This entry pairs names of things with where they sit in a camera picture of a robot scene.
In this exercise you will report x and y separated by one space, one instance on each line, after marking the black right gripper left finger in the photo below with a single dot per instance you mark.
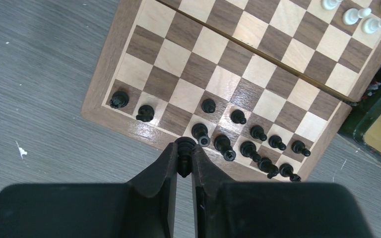
150 205

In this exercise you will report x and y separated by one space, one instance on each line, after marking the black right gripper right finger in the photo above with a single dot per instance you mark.
210 215

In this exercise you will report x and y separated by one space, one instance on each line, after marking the black king piece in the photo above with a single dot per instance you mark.
223 145

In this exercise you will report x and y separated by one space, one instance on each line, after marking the black bishop piece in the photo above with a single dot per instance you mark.
248 150
185 147

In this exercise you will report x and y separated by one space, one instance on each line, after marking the black knight piece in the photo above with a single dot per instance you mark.
268 167
145 113

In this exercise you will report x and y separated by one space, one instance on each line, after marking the black queen piece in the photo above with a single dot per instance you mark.
200 132

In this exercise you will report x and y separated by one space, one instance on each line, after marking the black rook piece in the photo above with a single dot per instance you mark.
286 171

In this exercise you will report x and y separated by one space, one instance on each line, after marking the black pawn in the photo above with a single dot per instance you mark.
275 141
299 147
208 106
257 132
238 117

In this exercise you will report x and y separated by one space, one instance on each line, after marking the black chess piece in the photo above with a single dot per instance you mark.
119 100

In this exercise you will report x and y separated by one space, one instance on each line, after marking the yellow metal tray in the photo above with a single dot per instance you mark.
362 128

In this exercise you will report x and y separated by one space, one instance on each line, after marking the wooden chess board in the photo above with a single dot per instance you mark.
289 65

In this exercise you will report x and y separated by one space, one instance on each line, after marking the white pawn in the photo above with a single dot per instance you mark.
352 15
371 25
330 4

